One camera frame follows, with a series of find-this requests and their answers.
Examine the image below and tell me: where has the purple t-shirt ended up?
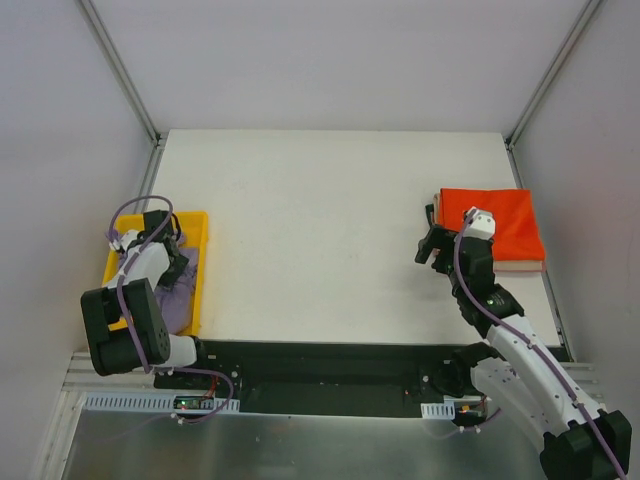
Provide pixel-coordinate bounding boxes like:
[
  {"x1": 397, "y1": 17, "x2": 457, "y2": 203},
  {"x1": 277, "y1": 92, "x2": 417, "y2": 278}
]
[{"x1": 154, "y1": 248, "x2": 199, "y2": 335}]

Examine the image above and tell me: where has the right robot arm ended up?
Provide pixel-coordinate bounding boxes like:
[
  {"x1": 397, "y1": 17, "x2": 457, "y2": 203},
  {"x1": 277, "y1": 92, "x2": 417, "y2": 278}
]
[{"x1": 415, "y1": 221, "x2": 632, "y2": 479}]

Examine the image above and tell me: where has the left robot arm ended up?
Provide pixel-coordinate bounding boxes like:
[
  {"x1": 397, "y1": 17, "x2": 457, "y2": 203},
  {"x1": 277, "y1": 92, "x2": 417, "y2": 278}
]
[{"x1": 81, "y1": 210, "x2": 212, "y2": 389}]

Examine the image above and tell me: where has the yellow plastic tray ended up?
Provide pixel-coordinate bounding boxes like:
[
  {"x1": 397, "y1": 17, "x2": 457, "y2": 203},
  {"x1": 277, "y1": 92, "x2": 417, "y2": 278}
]
[{"x1": 100, "y1": 210, "x2": 210, "y2": 337}]

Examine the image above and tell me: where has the folded beige t-shirt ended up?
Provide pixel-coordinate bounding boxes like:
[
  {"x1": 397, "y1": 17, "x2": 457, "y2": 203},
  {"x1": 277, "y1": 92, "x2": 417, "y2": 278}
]
[{"x1": 432, "y1": 191, "x2": 546, "y2": 275}]

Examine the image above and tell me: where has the folded orange t-shirt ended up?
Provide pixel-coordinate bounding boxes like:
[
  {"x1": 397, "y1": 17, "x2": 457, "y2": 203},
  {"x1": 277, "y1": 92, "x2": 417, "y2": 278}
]
[{"x1": 437, "y1": 187, "x2": 547, "y2": 264}]

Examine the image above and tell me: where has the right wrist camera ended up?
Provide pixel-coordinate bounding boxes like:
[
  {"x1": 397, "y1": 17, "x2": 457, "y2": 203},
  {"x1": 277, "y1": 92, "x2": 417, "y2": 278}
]
[{"x1": 461, "y1": 207, "x2": 496, "y2": 241}]

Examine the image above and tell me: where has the left white cable duct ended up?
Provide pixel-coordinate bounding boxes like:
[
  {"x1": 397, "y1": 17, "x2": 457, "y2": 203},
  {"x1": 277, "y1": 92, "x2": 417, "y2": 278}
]
[{"x1": 84, "y1": 393, "x2": 240, "y2": 415}]

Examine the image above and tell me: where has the white cable duct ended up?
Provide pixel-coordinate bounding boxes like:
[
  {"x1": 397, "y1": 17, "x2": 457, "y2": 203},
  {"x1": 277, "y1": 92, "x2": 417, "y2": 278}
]
[
  {"x1": 84, "y1": 393, "x2": 240, "y2": 415},
  {"x1": 420, "y1": 402, "x2": 456, "y2": 421}
]

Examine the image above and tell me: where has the right white cable duct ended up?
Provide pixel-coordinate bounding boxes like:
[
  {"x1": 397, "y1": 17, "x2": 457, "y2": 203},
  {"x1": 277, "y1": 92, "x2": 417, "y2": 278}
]
[{"x1": 420, "y1": 402, "x2": 456, "y2": 421}]

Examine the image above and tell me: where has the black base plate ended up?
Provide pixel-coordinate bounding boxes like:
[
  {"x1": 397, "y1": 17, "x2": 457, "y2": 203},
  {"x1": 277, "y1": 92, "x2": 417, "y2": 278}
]
[{"x1": 153, "y1": 340, "x2": 484, "y2": 418}]

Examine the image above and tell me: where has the left aluminium frame post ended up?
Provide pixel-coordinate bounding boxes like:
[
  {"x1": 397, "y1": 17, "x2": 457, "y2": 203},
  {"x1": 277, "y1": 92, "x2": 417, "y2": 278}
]
[{"x1": 77, "y1": 0, "x2": 168, "y2": 149}]

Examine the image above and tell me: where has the aluminium frame post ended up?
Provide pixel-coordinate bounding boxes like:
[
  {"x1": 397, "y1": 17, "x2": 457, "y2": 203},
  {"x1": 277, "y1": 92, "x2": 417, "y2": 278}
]
[
  {"x1": 77, "y1": 0, "x2": 168, "y2": 149},
  {"x1": 503, "y1": 0, "x2": 606, "y2": 150}
]

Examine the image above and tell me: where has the right aluminium frame post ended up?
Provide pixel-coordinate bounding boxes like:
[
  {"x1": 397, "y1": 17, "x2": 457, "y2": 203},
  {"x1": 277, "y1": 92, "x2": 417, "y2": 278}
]
[{"x1": 503, "y1": 0, "x2": 606, "y2": 150}]

